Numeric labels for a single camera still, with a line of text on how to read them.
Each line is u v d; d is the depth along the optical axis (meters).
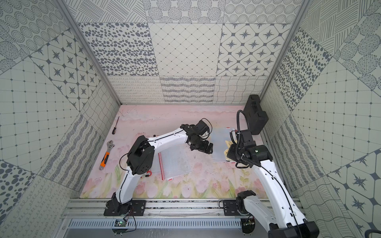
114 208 0.64
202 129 0.75
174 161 0.89
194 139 0.70
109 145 0.98
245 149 0.54
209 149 0.82
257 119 0.90
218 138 0.98
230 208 0.73
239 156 0.53
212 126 0.80
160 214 0.73
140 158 0.55
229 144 0.78
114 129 1.04
